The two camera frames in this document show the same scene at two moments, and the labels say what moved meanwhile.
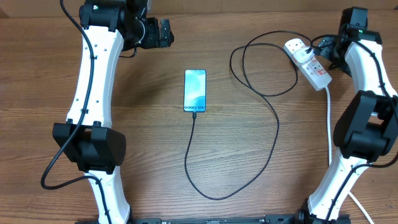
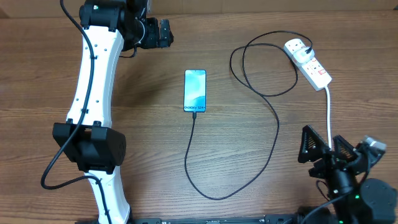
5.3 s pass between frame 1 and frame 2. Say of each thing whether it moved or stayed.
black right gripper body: moved
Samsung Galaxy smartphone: stayed
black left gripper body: stayed
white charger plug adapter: stayed
